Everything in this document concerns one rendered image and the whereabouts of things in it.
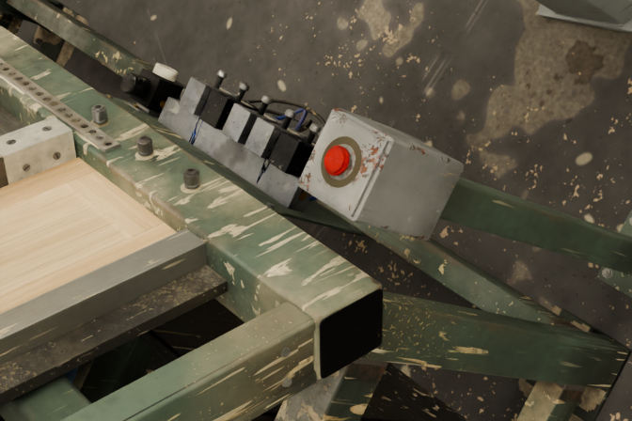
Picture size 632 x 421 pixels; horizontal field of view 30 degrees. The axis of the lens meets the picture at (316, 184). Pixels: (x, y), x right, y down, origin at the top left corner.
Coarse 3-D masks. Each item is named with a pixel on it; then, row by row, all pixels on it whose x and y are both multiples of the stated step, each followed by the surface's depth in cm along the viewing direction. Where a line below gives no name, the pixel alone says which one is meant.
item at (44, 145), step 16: (32, 128) 193; (48, 128) 193; (64, 128) 193; (0, 144) 189; (16, 144) 189; (32, 144) 189; (48, 144) 191; (64, 144) 193; (0, 160) 186; (16, 160) 188; (32, 160) 190; (48, 160) 192; (64, 160) 194; (0, 176) 187; (16, 176) 189
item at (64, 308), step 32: (128, 256) 168; (160, 256) 168; (192, 256) 170; (64, 288) 162; (96, 288) 162; (128, 288) 165; (0, 320) 157; (32, 320) 156; (64, 320) 159; (0, 352) 154
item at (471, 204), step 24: (456, 192) 168; (480, 192) 172; (456, 216) 170; (480, 216) 174; (504, 216) 179; (528, 216) 183; (552, 216) 188; (528, 240) 186; (552, 240) 191; (576, 240) 196; (600, 240) 201; (624, 240) 207; (600, 264) 205; (624, 264) 211
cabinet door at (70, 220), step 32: (0, 192) 187; (32, 192) 187; (64, 192) 187; (96, 192) 186; (0, 224) 180; (32, 224) 180; (64, 224) 180; (96, 224) 180; (128, 224) 179; (160, 224) 179; (0, 256) 173; (32, 256) 173; (64, 256) 173; (96, 256) 172; (0, 288) 166; (32, 288) 166
